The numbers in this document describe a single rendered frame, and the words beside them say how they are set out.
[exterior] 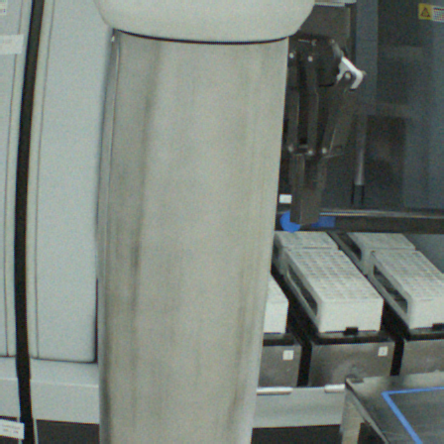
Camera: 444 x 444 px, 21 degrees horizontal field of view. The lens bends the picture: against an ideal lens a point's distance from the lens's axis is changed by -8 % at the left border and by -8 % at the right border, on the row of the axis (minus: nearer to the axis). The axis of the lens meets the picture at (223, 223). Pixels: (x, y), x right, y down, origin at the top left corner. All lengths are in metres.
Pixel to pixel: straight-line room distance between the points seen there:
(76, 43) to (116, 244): 1.12
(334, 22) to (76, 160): 0.70
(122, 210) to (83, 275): 1.18
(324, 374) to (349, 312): 0.10
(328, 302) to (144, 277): 1.20
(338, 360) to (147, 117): 1.24
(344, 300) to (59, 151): 0.48
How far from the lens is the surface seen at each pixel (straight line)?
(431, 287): 2.01
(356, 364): 1.90
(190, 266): 0.69
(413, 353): 1.92
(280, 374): 1.87
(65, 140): 1.83
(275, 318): 1.88
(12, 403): 1.86
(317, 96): 1.26
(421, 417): 1.57
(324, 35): 1.24
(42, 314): 1.90
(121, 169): 0.69
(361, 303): 1.90
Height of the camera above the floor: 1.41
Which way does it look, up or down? 14 degrees down
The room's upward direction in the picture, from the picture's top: 4 degrees clockwise
